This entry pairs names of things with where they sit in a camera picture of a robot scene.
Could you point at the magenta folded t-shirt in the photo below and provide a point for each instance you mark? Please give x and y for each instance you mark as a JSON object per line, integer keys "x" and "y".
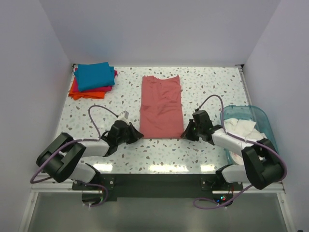
{"x": 105, "y": 89}

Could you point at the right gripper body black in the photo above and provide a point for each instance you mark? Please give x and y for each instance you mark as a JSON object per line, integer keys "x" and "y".
{"x": 196, "y": 130}

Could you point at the aluminium rail frame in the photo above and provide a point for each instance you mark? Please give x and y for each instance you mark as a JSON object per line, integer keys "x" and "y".
{"x": 48, "y": 187}

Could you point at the teal transparent plastic bin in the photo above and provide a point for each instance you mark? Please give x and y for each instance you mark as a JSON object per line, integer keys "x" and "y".
{"x": 252, "y": 113}

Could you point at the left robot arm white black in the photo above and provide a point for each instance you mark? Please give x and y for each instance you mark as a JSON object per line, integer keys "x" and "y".
{"x": 61, "y": 159}

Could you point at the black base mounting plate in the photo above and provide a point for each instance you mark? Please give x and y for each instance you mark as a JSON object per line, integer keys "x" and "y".
{"x": 157, "y": 186}

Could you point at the salmon pink t-shirt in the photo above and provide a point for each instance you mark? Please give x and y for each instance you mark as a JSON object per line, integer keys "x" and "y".
{"x": 161, "y": 115}

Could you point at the white t-shirt in bin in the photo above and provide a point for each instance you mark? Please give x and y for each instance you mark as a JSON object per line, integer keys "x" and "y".
{"x": 243, "y": 128}

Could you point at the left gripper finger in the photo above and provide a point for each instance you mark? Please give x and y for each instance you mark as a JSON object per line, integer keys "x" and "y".
{"x": 131, "y": 139}
{"x": 136, "y": 134}

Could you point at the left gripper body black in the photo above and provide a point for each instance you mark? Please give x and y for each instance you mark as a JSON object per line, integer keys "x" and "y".
{"x": 127, "y": 133}

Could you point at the orange folded t-shirt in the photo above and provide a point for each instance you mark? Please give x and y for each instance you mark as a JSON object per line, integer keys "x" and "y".
{"x": 75, "y": 94}

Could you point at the blue folded t-shirt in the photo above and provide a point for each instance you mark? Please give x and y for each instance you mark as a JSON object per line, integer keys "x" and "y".
{"x": 92, "y": 76}

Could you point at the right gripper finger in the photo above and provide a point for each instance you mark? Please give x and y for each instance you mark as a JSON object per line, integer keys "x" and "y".
{"x": 194, "y": 137}
{"x": 190, "y": 129}

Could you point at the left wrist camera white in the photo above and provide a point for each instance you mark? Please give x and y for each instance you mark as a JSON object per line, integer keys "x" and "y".
{"x": 123, "y": 115}

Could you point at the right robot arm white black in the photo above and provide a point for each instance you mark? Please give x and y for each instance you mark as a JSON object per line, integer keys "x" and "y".
{"x": 262, "y": 165}

